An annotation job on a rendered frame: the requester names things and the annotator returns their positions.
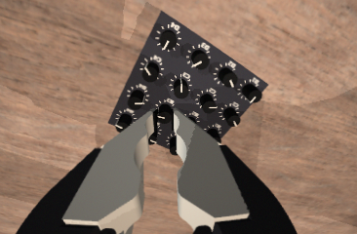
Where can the black knob box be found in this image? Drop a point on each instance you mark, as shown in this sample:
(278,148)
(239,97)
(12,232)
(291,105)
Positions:
(190,74)

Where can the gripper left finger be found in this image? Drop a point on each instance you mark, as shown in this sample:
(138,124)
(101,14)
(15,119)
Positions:
(104,190)

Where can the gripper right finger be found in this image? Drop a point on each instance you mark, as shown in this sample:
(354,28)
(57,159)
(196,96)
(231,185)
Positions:
(216,188)

